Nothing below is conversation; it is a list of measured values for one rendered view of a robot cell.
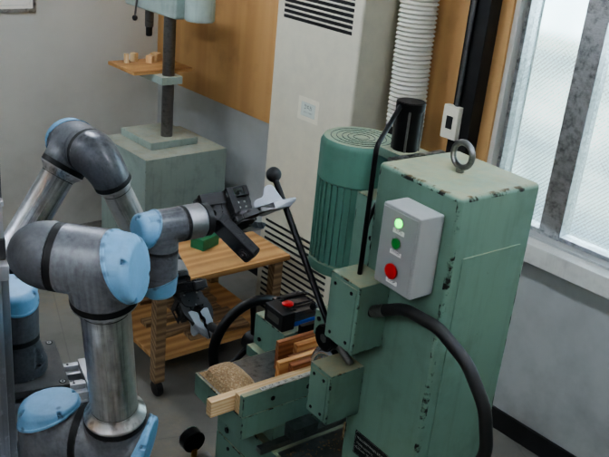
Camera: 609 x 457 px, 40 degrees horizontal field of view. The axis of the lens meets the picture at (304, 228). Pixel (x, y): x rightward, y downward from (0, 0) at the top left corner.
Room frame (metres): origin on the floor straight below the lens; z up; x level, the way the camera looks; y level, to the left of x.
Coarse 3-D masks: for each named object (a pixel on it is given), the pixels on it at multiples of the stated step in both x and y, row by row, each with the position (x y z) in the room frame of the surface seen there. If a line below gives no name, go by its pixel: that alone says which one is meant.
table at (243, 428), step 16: (256, 352) 1.86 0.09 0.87; (272, 352) 1.82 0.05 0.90; (256, 368) 1.74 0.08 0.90; (272, 368) 1.74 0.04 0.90; (208, 384) 1.65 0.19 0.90; (304, 400) 1.64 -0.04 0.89; (224, 416) 1.59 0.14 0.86; (240, 416) 1.54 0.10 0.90; (256, 416) 1.55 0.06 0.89; (272, 416) 1.58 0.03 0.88; (288, 416) 1.61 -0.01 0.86; (240, 432) 1.53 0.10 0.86; (256, 432) 1.56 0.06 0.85
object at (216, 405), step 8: (304, 368) 1.70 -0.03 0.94; (280, 376) 1.65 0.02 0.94; (232, 392) 1.57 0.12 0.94; (208, 400) 1.53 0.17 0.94; (216, 400) 1.53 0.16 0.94; (224, 400) 1.54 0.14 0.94; (232, 400) 1.55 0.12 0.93; (208, 408) 1.53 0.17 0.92; (216, 408) 1.53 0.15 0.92; (224, 408) 1.54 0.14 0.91; (232, 408) 1.55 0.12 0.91
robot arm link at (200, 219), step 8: (192, 208) 1.61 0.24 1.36; (200, 208) 1.61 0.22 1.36; (192, 216) 1.59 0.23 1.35; (200, 216) 1.60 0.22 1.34; (208, 216) 1.61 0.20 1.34; (192, 224) 1.65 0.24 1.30; (200, 224) 1.59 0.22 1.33; (208, 224) 1.60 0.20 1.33; (192, 232) 1.64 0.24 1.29; (200, 232) 1.59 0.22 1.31
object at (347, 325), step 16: (336, 272) 1.49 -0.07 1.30; (352, 272) 1.49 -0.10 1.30; (368, 272) 1.50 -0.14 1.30; (336, 288) 1.47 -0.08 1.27; (352, 288) 1.44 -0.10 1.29; (368, 288) 1.44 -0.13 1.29; (384, 288) 1.47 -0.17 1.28; (336, 304) 1.47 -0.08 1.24; (352, 304) 1.43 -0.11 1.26; (368, 304) 1.44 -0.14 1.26; (336, 320) 1.47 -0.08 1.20; (352, 320) 1.43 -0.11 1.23; (368, 320) 1.45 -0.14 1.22; (384, 320) 1.47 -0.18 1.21; (336, 336) 1.46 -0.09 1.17; (352, 336) 1.43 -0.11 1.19; (368, 336) 1.45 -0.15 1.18; (352, 352) 1.43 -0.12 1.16
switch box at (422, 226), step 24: (384, 216) 1.42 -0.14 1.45; (408, 216) 1.38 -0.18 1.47; (432, 216) 1.38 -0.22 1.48; (384, 240) 1.41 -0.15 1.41; (408, 240) 1.37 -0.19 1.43; (432, 240) 1.37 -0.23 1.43; (384, 264) 1.41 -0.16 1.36; (408, 264) 1.36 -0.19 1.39; (432, 264) 1.38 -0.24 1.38; (408, 288) 1.36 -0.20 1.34
